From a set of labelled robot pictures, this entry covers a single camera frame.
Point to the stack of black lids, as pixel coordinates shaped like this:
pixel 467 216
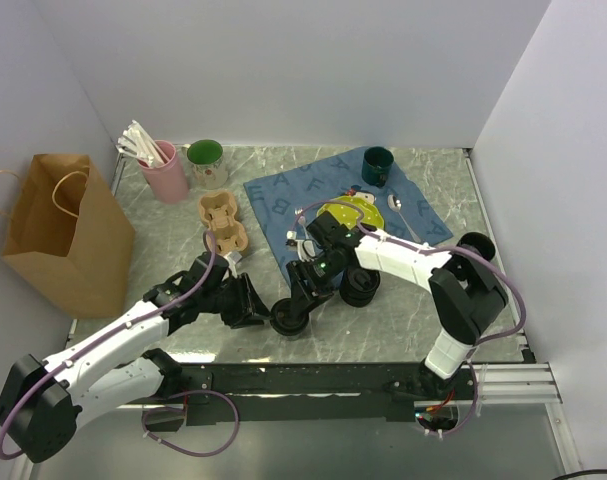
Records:
pixel 359 286

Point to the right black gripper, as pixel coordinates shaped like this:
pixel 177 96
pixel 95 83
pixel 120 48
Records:
pixel 319 294

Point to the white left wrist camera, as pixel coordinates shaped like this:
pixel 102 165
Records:
pixel 233 258

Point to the silver spoon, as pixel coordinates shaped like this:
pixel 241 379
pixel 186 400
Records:
pixel 395 205

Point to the pink straw holder cup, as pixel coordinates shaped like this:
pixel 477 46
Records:
pixel 168 183

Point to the silver fork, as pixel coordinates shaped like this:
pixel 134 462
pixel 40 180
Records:
pixel 301 220

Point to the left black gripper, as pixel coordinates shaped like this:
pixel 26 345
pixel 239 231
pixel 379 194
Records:
pixel 240 316

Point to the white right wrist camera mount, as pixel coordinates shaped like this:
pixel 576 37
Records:
pixel 304 248

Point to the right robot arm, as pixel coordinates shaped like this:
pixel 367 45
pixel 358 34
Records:
pixel 465 291

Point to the yellow green dotted plate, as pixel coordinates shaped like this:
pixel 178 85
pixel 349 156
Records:
pixel 345 209

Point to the dark teal mug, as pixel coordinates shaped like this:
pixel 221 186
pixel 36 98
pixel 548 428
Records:
pixel 376 165

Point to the dark translucent takeout cup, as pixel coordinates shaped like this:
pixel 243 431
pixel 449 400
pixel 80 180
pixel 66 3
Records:
pixel 284 323

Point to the green inside ceramic mug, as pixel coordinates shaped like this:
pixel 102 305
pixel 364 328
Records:
pixel 207 162

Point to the blue letter print cloth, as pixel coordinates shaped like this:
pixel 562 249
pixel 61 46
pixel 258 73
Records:
pixel 275 198

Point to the small santa figurine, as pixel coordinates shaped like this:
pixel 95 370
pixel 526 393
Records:
pixel 358 192

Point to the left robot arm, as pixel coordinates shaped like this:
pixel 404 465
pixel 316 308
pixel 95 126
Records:
pixel 43 403

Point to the cardboard cup carrier tray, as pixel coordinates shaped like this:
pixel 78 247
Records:
pixel 218 212

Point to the brown paper bag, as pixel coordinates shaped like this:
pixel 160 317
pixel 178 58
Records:
pixel 69 238

